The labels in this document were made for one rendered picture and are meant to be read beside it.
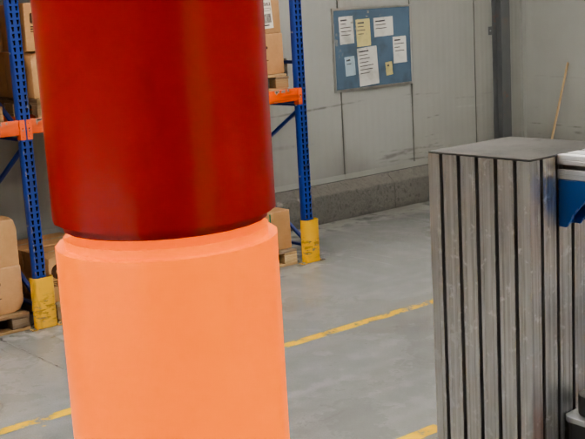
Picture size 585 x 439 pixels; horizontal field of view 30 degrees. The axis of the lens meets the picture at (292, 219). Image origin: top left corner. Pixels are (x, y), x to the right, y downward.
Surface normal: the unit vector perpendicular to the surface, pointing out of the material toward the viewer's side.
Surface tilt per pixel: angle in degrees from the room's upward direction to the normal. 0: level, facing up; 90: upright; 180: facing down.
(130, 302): 90
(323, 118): 90
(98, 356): 90
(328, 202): 90
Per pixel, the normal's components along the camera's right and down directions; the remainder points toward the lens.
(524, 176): -0.77, 0.16
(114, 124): -0.23, 0.20
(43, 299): 0.63, 0.11
